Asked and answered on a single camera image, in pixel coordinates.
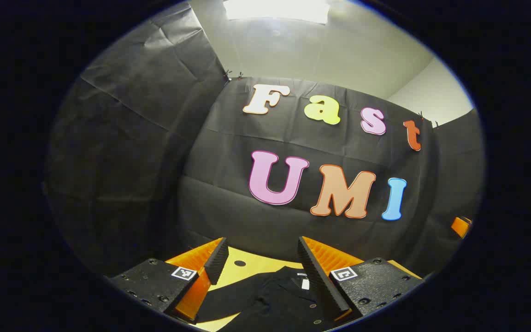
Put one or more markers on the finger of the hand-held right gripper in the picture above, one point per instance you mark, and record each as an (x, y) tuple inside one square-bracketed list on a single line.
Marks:
[(460, 227)]

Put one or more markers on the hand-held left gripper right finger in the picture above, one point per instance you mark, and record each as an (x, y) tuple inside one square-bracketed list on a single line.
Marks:
[(318, 276)]

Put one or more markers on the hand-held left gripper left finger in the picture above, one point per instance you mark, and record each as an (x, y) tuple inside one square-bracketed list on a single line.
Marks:
[(217, 263)]

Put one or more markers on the black garment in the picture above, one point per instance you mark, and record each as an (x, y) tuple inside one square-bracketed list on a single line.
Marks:
[(270, 299)]

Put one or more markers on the black backdrop cloth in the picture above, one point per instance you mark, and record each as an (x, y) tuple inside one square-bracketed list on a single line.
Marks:
[(247, 221)]

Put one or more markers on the ceiling light panel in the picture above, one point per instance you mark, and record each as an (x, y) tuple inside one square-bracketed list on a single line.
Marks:
[(277, 9)]

